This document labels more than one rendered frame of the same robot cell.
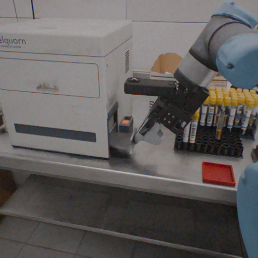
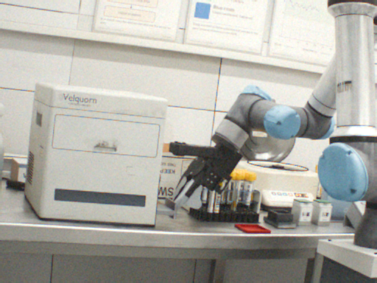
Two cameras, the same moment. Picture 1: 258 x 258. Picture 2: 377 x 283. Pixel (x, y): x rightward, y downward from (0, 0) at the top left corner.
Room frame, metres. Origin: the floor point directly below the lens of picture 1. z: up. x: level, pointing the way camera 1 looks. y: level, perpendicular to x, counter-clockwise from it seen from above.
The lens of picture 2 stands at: (-0.72, 0.88, 1.21)
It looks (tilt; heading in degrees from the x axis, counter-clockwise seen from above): 3 degrees down; 321
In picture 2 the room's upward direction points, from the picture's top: 7 degrees clockwise
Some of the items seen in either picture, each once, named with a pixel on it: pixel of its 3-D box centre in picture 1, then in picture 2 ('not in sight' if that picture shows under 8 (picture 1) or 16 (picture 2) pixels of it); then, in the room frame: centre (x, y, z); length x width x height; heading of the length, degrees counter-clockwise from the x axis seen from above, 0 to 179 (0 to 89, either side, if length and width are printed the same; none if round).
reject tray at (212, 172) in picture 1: (217, 173); (252, 228); (0.47, -0.20, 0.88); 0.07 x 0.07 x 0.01; 77
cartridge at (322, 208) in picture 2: not in sight; (320, 212); (0.49, -0.47, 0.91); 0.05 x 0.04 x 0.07; 167
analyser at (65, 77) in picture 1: (78, 81); (95, 151); (0.68, 0.14, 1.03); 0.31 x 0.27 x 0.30; 77
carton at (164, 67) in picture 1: (187, 82); (163, 169); (0.91, -0.21, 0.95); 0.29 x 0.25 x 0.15; 167
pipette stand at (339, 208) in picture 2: not in sight; (337, 203); (0.52, -0.58, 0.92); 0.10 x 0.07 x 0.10; 72
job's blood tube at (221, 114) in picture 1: (219, 128); (234, 199); (0.59, -0.24, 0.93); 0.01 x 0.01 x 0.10; 77
